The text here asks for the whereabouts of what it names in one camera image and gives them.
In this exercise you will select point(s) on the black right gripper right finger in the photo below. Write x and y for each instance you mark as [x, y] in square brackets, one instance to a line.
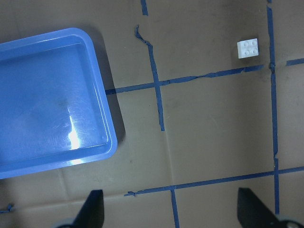
[252, 212]

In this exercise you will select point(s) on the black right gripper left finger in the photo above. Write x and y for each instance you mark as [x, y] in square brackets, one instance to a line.
[91, 214]

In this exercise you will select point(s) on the white toy block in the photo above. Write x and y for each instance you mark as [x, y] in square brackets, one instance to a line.
[247, 48]

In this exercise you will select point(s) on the blue plastic tray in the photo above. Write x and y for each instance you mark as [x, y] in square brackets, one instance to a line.
[54, 112]

